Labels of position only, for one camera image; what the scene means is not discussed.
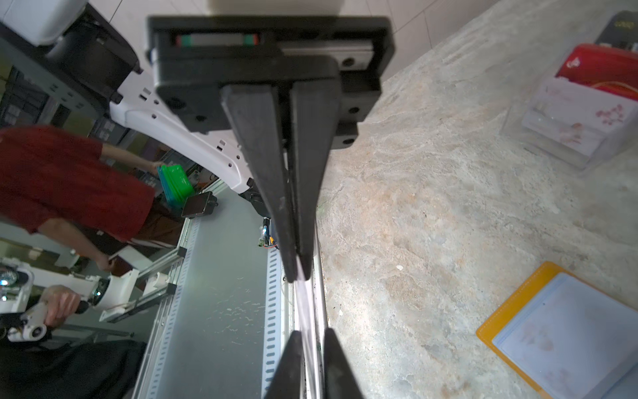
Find yellow leather card holder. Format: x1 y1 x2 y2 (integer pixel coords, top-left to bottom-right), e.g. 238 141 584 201
476 262 637 398

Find left green circuit board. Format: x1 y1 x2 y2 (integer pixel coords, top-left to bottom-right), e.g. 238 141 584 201
258 217 278 249

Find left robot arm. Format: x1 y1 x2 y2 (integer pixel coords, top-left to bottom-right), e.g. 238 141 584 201
1 1 395 282

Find green plastic box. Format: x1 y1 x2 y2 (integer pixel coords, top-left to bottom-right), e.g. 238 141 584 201
157 165 196 209

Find red card in stand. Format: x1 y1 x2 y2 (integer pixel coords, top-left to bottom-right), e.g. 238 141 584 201
555 43 637 101

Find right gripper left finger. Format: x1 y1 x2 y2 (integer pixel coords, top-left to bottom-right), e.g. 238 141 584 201
264 331 303 399

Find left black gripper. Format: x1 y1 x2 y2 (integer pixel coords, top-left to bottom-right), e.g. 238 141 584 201
146 16 395 283

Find white VIP card in stand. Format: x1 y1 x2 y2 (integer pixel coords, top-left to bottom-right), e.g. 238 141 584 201
522 77 637 159

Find person in red shirt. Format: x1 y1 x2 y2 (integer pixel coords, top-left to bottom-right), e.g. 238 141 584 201
1 126 183 272

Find aluminium mounting rail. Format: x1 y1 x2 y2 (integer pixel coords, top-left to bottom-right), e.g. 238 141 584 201
133 181 322 398

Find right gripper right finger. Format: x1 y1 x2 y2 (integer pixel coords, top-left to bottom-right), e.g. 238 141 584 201
323 329 364 399

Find black VIP card in stand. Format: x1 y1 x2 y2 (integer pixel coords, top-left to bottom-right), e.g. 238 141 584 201
595 11 638 53

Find clear acrylic card stand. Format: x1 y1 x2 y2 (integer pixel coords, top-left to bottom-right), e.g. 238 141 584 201
500 44 638 171

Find operator hand on controller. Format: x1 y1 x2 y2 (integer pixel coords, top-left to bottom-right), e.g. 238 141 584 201
41 285 81 329

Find white floral VIP card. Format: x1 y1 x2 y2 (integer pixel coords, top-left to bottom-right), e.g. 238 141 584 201
293 256 322 399

